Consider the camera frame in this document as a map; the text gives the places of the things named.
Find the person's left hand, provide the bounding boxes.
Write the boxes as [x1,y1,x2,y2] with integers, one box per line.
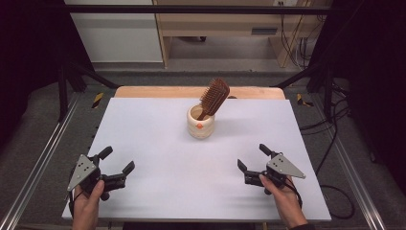
[72,179,105,225]

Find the aluminium rail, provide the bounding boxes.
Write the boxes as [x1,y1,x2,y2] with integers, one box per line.
[310,92,387,230]
[0,92,80,230]

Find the white table mat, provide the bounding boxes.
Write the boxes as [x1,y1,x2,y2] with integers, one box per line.
[61,97,332,223]

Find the black curtain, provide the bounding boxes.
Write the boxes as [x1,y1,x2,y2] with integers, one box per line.
[310,0,406,186]
[0,0,94,145]

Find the person's right hand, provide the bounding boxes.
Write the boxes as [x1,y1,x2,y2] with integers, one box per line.
[259,173,309,229]

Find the brown wooden hairbrush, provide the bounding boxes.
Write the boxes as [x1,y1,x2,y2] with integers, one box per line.
[196,78,231,122]

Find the white cabinet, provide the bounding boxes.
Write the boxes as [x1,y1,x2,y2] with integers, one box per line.
[63,0,164,64]

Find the light wooden desk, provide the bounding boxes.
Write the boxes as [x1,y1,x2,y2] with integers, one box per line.
[152,0,329,69]

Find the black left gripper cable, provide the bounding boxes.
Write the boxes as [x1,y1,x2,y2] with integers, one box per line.
[66,178,79,219]

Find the black floor cables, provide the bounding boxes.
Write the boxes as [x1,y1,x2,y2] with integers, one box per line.
[300,82,352,167]

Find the yellow black tape strip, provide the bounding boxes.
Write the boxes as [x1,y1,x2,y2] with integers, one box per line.
[296,93,314,108]
[91,92,105,109]

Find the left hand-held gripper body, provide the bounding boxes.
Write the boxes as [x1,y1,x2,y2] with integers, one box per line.
[66,153,128,202]

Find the hanging cable bundle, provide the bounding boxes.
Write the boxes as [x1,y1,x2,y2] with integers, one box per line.
[281,13,320,70]

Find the cream ceramic cup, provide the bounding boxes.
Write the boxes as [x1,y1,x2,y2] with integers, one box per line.
[186,103,215,140]

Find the black frame crossbar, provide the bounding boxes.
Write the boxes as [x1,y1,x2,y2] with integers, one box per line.
[63,4,333,15]

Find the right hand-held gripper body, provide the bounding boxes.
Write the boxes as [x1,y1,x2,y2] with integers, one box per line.
[243,152,306,196]

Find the black frame strut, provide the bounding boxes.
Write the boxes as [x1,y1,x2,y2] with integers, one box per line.
[271,61,334,123]
[57,60,121,123]

